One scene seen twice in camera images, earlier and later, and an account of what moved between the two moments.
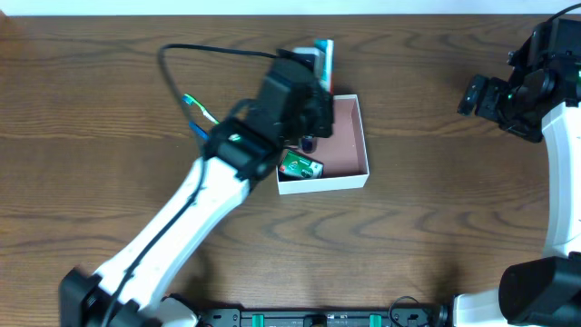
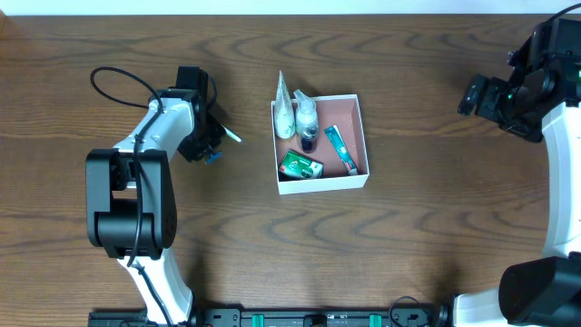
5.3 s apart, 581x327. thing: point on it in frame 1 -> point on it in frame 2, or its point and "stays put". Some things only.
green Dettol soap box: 300,165 stays put
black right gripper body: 474,94 stays put
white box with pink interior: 343,153 stays put
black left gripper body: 315,118 -> 200,148
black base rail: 386,317 stays put
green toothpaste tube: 325,47 -> 342,150
